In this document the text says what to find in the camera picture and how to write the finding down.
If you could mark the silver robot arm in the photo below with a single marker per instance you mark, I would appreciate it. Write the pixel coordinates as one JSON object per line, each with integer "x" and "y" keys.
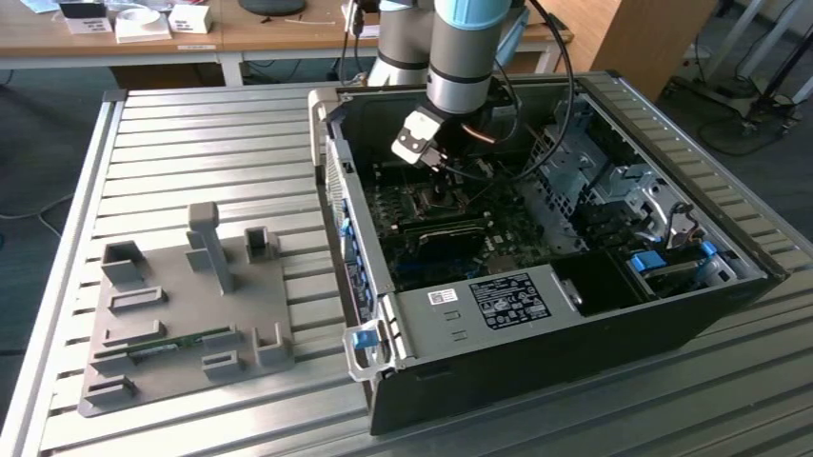
{"x": 461, "y": 71}

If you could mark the CPU socket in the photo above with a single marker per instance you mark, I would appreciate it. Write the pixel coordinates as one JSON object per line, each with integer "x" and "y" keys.
{"x": 420, "y": 207}

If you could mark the blue slot retainer clip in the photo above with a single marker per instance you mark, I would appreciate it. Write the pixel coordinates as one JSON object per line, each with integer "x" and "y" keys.
{"x": 347, "y": 227}

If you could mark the installed RAM stick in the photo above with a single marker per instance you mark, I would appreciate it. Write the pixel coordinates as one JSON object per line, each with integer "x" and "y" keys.
{"x": 445, "y": 222}

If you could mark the green motherboard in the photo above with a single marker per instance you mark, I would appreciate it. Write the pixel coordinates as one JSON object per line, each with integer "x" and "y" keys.
{"x": 508, "y": 224}

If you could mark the silver disk bay cage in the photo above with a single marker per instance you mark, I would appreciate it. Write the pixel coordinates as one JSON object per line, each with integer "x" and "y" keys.
{"x": 563, "y": 195}

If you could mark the black graphics card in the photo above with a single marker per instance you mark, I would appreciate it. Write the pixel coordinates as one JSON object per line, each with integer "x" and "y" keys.
{"x": 445, "y": 247}

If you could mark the blue disk carrier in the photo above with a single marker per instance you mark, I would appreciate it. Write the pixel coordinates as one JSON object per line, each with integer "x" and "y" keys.
{"x": 647, "y": 264}

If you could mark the silver power supply unit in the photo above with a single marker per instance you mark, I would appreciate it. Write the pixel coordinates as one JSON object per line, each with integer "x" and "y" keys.
{"x": 439, "y": 328}

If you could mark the wooden desk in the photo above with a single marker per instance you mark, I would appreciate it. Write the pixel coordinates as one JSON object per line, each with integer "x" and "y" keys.
{"x": 38, "y": 43}
{"x": 287, "y": 35}

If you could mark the blue case latch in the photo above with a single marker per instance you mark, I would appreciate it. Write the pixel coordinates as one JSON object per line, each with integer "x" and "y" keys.
{"x": 364, "y": 340}

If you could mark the blue plastic tab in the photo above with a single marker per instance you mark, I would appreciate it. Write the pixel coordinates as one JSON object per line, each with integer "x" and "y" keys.
{"x": 708, "y": 252}

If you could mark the dark round object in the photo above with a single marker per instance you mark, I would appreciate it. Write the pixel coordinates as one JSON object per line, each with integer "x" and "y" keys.
{"x": 273, "y": 5}

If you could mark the black PC case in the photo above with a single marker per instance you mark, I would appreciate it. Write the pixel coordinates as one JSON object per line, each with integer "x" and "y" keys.
{"x": 508, "y": 381}

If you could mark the metal equipment stand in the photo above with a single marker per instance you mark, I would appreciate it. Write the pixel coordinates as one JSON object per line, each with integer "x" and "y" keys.
{"x": 768, "y": 107}

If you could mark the white cube box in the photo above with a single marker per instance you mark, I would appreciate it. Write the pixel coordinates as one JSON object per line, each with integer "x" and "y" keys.
{"x": 192, "y": 19}

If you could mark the grey parts rack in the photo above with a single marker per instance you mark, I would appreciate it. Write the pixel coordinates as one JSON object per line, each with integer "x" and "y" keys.
{"x": 178, "y": 285}

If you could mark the white round stand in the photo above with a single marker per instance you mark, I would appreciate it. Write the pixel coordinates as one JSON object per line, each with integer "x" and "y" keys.
{"x": 144, "y": 31}

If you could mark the loose green RAM stick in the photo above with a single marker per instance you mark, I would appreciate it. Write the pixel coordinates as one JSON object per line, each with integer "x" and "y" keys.
{"x": 188, "y": 341}

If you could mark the small white labelled box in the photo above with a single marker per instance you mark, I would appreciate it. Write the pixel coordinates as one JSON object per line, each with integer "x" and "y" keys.
{"x": 89, "y": 25}

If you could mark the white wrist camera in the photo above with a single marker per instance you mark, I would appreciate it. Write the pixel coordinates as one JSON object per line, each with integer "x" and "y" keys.
{"x": 416, "y": 138}

